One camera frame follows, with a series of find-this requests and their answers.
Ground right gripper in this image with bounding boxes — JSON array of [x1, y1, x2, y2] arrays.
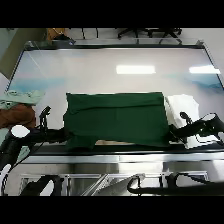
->
[[168, 124, 188, 144]]

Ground dark green T-shirt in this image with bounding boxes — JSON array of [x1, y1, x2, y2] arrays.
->
[[62, 91, 171, 150]]

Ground white garment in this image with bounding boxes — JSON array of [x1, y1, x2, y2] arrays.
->
[[163, 93, 214, 150]]

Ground black office chair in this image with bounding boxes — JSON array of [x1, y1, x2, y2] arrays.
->
[[147, 27, 183, 40], [117, 27, 148, 40]]

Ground pale green garment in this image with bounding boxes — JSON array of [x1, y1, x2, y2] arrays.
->
[[0, 89, 46, 111]]

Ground brown garment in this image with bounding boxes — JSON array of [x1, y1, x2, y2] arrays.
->
[[0, 103, 37, 131]]

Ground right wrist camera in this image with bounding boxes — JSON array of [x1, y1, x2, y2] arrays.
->
[[179, 111, 194, 126]]

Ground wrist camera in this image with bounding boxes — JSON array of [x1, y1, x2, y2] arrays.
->
[[38, 105, 53, 130], [179, 111, 194, 126]]

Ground silver frame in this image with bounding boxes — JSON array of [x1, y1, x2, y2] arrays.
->
[[0, 39, 224, 197]]

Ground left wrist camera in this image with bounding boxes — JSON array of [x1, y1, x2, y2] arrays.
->
[[38, 105, 53, 130]]

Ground black cable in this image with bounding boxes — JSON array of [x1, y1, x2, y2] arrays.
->
[[7, 121, 48, 171]]

